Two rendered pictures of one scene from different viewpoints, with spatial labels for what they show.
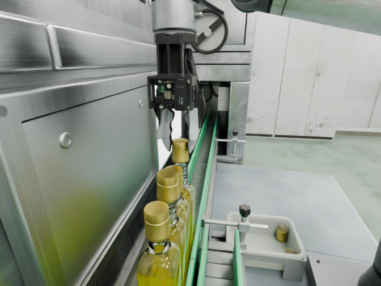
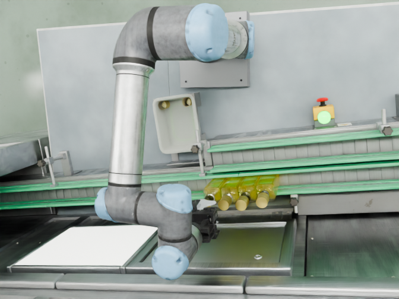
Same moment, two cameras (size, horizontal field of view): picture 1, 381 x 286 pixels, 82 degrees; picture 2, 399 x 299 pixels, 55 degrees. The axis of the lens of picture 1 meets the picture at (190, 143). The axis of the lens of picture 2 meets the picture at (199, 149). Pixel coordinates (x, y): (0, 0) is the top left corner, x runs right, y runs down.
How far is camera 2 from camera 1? 0.92 m
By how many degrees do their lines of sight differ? 51
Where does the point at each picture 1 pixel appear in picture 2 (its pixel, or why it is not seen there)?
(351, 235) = not seen: hidden behind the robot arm
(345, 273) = (190, 64)
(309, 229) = not seen: hidden behind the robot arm
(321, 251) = (166, 71)
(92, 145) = (240, 252)
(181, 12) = (197, 234)
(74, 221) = (268, 238)
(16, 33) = (264, 282)
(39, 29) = (251, 283)
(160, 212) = (264, 199)
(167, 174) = (242, 204)
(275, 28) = not seen: outside the picture
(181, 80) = (212, 218)
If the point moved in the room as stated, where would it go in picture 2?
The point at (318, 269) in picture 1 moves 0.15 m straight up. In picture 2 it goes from (192, 82) to (180, 84)
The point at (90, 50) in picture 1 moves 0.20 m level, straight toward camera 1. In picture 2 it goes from (214, 279) to (277, 239)
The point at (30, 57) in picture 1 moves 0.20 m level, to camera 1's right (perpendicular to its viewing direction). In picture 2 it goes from (261, 277) to (239, 203)
